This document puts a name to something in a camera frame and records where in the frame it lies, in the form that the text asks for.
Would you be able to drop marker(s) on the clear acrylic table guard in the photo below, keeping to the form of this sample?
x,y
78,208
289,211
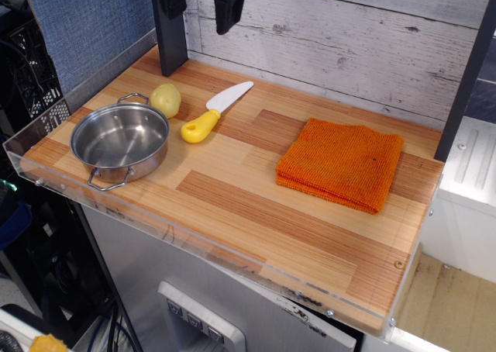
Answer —
x,y
211,220

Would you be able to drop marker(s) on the stainless steel pot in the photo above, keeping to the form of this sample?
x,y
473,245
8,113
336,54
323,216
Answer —
x,y
121,142

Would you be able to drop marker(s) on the yellow object bottom left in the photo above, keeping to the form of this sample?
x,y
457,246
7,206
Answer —
x,y
47,343

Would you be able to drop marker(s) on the dark left frame post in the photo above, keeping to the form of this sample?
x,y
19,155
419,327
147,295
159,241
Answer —
x,y
171,40

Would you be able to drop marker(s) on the folded orange cloth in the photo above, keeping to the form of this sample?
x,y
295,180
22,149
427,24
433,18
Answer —
x,y
349,165

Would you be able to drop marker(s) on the yellow toy potato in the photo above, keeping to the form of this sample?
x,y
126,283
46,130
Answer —
x,y
167,99

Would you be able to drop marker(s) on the black plastic crate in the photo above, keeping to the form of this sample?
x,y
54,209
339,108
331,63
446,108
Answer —
x,y
33,71

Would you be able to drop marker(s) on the dark frame post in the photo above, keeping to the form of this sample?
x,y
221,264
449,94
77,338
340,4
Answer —
x,y
467,83
171,40

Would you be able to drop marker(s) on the white aluminium side unit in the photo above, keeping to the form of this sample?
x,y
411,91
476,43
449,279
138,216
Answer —
x,y
459,229

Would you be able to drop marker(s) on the dark right frame post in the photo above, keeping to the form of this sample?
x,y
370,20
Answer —
x,y
467,83

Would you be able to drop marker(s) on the silver toy fridge cabinet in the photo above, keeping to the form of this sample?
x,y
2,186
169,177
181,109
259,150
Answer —
x,y
177,296

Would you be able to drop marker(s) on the yellow handled white toy knife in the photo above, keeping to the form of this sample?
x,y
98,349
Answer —
x,y
198,129

